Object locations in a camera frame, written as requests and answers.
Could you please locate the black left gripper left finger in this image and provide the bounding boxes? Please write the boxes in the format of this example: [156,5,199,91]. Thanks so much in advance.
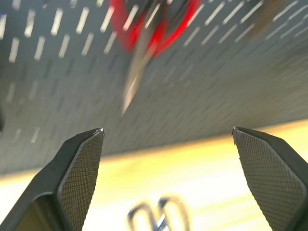
[0,128,105,231]

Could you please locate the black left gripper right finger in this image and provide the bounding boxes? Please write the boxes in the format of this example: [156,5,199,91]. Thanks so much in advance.
[231,126,308,231]

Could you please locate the grey slotted pegboard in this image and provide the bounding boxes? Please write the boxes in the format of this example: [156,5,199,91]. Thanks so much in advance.
[0,0,308,175]

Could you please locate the red-handled scissors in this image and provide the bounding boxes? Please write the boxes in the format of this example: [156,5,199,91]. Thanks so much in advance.
[109,0,202,116]

